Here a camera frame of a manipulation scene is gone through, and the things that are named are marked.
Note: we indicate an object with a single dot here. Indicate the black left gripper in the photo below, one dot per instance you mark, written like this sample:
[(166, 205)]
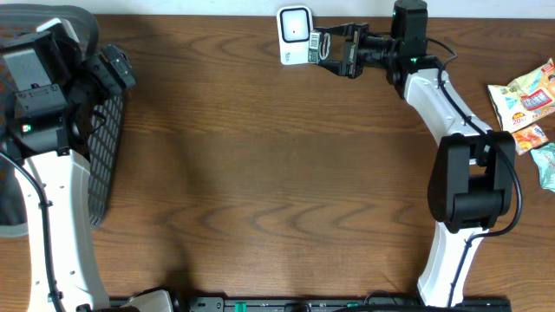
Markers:
[(115, 63)]

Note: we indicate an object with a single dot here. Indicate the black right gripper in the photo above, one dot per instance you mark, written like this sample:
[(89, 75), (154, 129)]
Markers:
[(349, 64)]

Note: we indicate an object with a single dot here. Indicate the dark snack packet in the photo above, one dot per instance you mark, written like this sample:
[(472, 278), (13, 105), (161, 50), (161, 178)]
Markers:
[(319, 47)]

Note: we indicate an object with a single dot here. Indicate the yellow snack packet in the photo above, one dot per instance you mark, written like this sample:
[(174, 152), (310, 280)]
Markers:
[(524, 100)]

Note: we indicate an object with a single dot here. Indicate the orange snack packet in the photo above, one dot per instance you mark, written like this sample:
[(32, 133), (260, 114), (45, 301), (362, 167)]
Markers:
[(529, 138)]

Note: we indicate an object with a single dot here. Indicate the light green snack packet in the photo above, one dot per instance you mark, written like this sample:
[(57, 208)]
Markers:
[(544, 159)]

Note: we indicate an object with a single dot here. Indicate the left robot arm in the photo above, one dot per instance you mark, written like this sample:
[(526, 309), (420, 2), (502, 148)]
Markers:
[(58, 90)]

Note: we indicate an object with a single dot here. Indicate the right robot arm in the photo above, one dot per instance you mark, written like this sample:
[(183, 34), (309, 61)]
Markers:
[(473, 191)]

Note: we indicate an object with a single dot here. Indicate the white barcode scanner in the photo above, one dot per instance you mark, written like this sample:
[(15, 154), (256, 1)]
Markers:
[(294, 24)]

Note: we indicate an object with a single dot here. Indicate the grey plastic mesh basket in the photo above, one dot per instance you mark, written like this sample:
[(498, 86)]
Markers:
[(21, 18)]

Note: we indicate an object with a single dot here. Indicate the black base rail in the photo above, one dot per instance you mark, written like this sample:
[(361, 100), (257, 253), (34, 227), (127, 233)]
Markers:
[(162, 300)]

